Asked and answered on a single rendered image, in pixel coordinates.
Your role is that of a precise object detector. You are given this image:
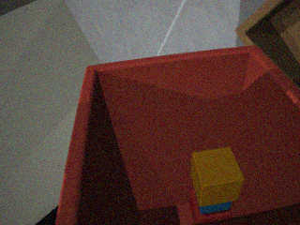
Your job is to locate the red square cup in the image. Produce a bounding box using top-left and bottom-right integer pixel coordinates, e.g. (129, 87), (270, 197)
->
(55, 45), (300, 225)

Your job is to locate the yellow cube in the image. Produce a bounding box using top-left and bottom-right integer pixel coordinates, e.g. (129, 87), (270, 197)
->
(191, 147), (245, 207)

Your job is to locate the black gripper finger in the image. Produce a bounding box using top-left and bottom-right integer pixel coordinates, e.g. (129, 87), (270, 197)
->
(37, 206), (59, 225)

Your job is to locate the blue block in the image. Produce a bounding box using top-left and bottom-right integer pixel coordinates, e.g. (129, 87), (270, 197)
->
(199, 202), (233, 214)

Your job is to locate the brown shallow tray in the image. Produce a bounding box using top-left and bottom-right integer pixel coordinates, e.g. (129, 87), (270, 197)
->
(236, 0), (300, 90)

